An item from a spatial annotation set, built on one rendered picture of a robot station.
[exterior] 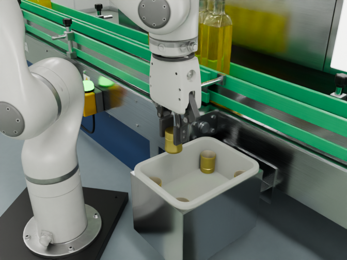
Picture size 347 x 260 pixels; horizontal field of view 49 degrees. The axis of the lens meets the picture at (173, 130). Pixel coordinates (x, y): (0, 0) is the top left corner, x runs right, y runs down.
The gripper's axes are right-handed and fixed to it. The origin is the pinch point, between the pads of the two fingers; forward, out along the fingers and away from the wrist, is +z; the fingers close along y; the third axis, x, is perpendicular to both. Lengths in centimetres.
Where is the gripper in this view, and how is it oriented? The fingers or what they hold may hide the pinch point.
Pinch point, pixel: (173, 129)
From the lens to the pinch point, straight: 74.3
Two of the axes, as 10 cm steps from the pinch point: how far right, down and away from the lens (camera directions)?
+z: 0.0, 8.8, 4.8
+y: -6.4, -3.7, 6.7
